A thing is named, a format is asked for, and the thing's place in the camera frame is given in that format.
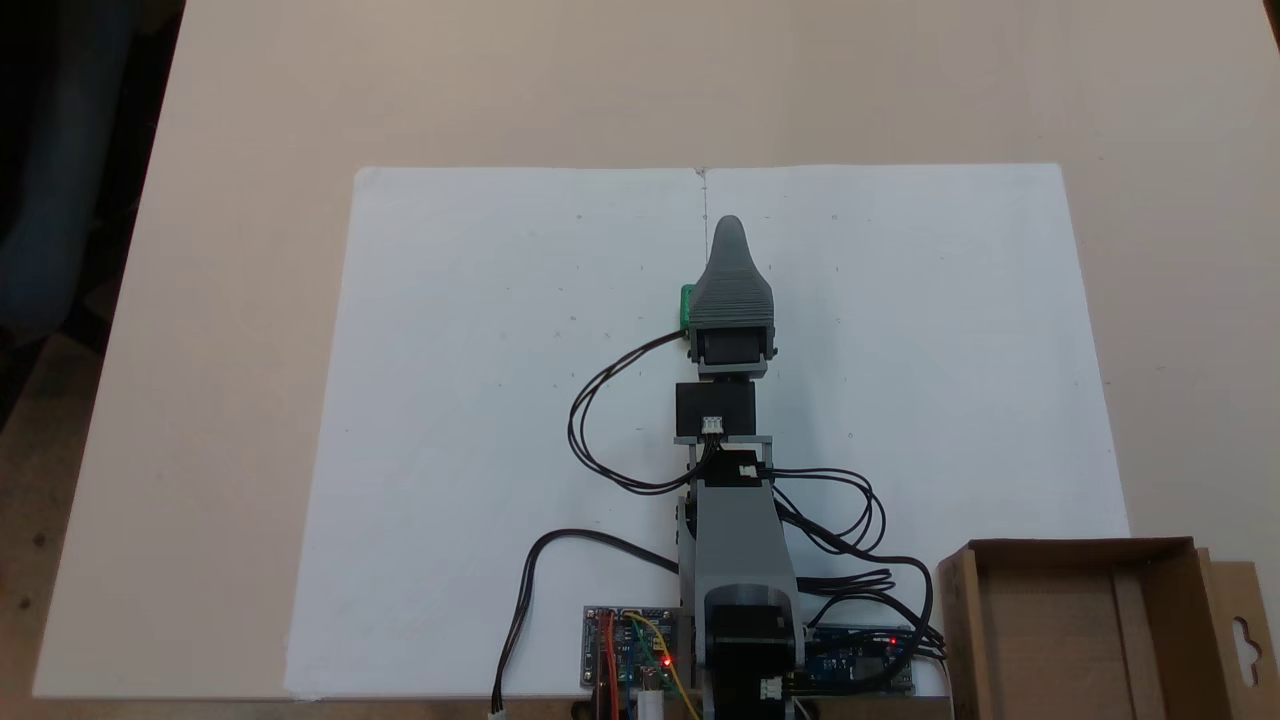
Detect red wires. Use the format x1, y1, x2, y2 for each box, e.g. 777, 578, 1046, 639
596, 610, 619, 720

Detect brown cardboard box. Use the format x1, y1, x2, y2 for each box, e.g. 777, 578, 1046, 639
937, 537, 1280, 720

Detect green circuit board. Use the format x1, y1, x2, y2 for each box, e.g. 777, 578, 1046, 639
582, 605, 691, 694

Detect thin black servo cable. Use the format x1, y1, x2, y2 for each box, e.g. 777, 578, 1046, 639
760, 465, 949, 663
567, 330, 717, 497

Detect blue circuit board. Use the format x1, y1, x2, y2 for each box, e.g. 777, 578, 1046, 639
805, 625, 917, 697

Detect thick black power cable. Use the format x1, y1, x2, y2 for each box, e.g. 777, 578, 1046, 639
488, 529, 691, 717

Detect yellow wire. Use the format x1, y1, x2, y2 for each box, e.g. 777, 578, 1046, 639
624, 612, 702, 720

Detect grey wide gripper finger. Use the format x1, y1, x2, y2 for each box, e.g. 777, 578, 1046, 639
690, 215, 777, 332

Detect white paper sheet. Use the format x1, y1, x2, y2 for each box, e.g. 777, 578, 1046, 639
283, 163, 1131, 701

